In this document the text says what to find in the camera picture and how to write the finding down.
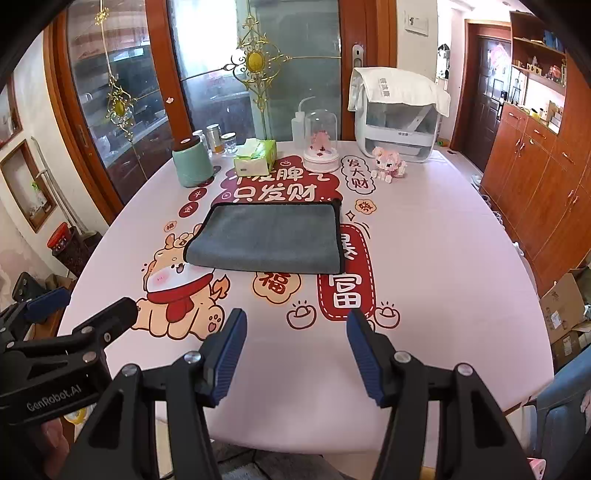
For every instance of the glass jar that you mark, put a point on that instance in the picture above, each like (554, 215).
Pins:
(228, 144)
(213, 137)

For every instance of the cardboard box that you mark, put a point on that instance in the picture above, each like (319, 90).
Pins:
(563, 300)
(572, 346)

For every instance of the wooden wall frame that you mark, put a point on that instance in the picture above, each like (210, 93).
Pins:
(25, 184)

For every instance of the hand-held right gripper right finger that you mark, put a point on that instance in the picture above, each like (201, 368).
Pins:
(365, 362)

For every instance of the pink block figure toy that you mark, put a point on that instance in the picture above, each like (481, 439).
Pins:
(388, 164)

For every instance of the white countertop appliance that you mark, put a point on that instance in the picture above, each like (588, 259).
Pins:
(397, 136)

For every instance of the dark wooden entrance door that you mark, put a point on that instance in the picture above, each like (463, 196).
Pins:
(485, 92)

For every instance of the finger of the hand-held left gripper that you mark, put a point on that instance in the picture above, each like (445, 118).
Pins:
(117, 314)
(48, 302)

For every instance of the glass sliding door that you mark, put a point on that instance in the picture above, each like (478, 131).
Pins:
(207, 69)

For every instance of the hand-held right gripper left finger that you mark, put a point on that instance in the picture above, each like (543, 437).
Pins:
(227, 362)

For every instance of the white squeeze bottle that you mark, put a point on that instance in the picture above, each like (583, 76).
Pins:
(300, 127)

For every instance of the wooden cabinet with shelves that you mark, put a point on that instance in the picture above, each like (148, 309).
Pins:
(535, 184)

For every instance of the mint green canister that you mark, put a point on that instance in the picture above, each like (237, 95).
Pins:
(191, 161)

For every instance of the grey towel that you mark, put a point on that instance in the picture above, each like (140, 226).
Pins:
(268, 235)

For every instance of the white cloth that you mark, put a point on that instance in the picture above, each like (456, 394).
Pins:
(397, 87)

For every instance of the glass dome with pink figurine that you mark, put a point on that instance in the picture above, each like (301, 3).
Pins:
(321, 138)

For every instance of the red bucket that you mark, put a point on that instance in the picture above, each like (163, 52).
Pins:
(58, 236)

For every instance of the white wall switch panel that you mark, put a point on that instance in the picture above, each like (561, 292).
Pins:
(416, 21)

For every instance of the green tissue pack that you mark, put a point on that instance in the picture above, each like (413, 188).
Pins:
(254, 159)

